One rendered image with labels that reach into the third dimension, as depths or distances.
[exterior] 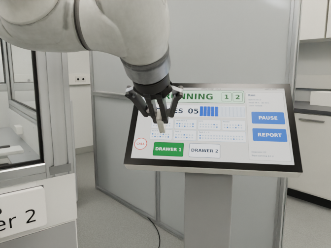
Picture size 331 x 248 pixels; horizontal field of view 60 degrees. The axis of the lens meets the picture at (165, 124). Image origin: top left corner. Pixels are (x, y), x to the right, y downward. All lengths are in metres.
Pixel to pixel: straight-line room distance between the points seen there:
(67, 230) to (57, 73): 0.46
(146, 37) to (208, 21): 1.43
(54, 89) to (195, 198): 0.57
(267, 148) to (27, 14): 0.70
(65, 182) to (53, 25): 0.53
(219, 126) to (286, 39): 0.77
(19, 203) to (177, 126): 0.49
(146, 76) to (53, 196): 0.51
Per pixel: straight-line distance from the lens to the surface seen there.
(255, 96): 0.99
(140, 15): 0.42
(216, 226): 1.06
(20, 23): 0.47
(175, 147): 0.88
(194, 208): 1.03
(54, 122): 0.84
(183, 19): 2.00
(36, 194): 0.86
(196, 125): 0.91
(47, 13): 0.46
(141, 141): 0.91
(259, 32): 1.65
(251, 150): 0.89
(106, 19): 0.44
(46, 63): 0.84
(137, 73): 0.51
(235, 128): 0.91
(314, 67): 3.63
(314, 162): 2.96
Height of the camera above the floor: 1.24
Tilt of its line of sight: 10 degrees down
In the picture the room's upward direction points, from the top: straight up
